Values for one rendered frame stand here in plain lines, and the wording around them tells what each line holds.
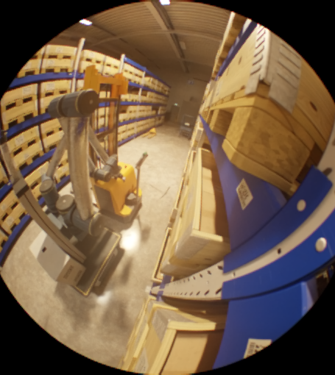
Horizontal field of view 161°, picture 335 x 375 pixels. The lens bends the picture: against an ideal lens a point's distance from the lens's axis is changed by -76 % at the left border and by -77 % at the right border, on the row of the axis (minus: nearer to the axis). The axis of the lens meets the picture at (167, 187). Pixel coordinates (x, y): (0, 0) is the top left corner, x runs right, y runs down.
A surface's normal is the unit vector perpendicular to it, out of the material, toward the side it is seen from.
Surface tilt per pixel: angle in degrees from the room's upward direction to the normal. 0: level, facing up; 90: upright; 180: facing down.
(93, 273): 0
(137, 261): 0
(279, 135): 90
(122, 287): 0
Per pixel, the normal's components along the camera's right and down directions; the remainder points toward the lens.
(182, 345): 0.20, -0.75
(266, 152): -0.24, 0.59
